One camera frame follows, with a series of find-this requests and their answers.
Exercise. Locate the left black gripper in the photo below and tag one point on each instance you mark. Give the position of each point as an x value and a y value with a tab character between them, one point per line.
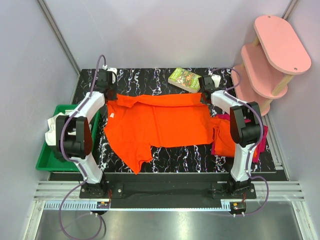
114	96

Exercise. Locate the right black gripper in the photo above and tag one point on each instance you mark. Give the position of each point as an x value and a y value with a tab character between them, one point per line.
201	100

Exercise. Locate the orange t shirt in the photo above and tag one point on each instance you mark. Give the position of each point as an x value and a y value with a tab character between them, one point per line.
222	140
135	124

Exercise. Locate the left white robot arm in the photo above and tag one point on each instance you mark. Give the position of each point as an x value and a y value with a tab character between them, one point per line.
73	134

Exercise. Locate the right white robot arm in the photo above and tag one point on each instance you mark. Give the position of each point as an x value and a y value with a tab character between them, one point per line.
246	127

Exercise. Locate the green paperback book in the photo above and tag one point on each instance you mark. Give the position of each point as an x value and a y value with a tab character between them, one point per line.
185	80

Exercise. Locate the folded orange t shirt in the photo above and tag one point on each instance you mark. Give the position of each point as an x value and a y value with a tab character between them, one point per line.
222	140

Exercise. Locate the pink three-tier shelf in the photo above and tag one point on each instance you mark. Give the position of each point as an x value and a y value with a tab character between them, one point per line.
269	63

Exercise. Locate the white t shirt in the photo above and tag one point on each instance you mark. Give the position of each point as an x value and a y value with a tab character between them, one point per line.
50	135

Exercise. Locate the folded magenta t shirt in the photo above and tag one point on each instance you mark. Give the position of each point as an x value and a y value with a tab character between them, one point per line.
262	142

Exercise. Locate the green plastic bin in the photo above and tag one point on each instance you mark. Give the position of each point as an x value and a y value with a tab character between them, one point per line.
47	160

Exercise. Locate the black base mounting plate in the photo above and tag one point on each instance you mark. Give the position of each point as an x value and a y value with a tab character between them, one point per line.
169	195

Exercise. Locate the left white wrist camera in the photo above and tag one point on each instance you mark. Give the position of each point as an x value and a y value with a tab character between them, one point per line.
111	74

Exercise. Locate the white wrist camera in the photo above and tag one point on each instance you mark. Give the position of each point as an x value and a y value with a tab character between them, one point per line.
216	80
111	74

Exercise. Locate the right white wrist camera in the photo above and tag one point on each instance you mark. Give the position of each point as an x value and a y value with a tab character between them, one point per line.
216	80

